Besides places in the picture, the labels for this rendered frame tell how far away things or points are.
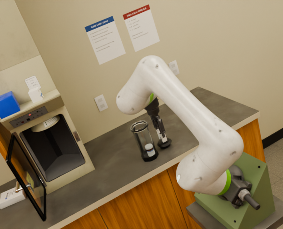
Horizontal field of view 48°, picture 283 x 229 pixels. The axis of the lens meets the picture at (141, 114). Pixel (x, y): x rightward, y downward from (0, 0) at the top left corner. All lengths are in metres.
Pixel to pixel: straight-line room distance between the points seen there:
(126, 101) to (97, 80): 1.02
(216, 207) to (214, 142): 0.38
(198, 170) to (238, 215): 0.27
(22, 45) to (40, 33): 0.45
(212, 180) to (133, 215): 0.86
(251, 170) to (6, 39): 1.29
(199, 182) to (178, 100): 0.30
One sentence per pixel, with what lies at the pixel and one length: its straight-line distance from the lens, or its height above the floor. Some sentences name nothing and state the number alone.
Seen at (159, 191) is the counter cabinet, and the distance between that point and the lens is 1.94.
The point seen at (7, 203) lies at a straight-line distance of 2.15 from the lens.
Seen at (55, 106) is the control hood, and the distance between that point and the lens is 1.77.
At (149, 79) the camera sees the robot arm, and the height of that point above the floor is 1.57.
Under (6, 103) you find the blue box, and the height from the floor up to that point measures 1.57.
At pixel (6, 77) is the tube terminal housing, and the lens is 1.77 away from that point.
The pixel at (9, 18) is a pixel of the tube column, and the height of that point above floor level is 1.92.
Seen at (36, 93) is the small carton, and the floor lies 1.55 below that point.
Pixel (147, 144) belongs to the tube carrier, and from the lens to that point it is 1.82.
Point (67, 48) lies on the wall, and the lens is 2.22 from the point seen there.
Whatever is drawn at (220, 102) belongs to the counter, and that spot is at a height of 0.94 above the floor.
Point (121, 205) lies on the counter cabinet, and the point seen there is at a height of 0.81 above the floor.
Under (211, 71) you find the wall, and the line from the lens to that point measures 2.70.
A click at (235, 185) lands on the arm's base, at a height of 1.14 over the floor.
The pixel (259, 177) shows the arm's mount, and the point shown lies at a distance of 1.29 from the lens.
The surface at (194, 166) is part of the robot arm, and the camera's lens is 1.16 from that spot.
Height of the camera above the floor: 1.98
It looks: 25 degrees down
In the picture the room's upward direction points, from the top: 20 degrees counter-clockwise
